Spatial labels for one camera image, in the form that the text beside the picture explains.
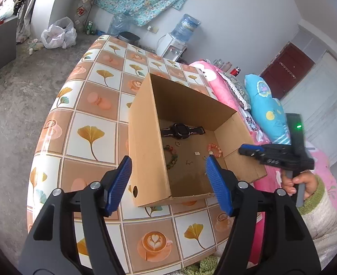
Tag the patterned folded cushion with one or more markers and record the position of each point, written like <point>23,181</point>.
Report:
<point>84,5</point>

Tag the white water dispenser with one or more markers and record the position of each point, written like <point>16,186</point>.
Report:
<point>170,48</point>

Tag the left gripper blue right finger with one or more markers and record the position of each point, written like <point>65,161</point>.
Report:
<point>237,199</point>

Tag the black round bin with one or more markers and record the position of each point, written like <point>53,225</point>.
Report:
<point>129,38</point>

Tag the pink black smart watch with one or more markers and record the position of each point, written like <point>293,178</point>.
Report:
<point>181,131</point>

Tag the dark grey cabinet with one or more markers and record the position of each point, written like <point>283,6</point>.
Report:
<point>8,40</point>

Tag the right hand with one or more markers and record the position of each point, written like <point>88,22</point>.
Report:
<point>306,177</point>

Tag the white plastic bag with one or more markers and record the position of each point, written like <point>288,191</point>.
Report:
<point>61,34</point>

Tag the dark red door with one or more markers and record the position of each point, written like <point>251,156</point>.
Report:
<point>288,68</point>

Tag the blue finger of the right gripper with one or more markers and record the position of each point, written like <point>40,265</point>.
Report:
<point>260,158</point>
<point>250,150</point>

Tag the brown cardboard box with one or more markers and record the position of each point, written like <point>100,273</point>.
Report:
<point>166,170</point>

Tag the blue water bottle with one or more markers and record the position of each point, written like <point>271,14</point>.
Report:
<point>185,28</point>

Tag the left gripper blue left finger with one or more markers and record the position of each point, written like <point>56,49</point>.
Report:
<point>98,201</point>

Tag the blue cartoon pillow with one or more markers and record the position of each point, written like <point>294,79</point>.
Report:
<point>267,111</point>

